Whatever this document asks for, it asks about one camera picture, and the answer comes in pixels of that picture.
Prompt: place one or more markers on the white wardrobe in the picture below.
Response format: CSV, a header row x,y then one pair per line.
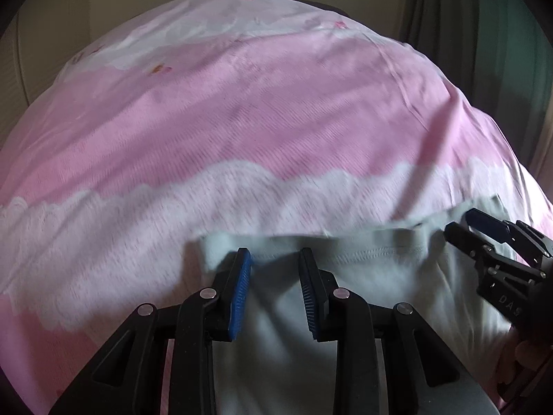
x,y
47,60

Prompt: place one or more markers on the person's right hand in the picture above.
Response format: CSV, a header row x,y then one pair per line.
x,y
531,354

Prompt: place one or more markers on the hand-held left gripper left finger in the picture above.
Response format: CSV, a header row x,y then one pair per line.
x,y
240,294

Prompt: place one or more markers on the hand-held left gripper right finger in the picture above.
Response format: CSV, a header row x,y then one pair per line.
x,y
308,298

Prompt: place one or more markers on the light blue long-sleeved shirt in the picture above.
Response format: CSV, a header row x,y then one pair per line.
x,y
380,294

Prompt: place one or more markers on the green curtain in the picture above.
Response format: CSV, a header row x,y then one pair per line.
x,y
475,52

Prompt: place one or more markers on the pink floral blanket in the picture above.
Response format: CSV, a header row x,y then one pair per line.
x,y
216,138

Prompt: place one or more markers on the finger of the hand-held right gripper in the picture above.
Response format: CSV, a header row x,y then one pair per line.
x,y
488,224
464,235

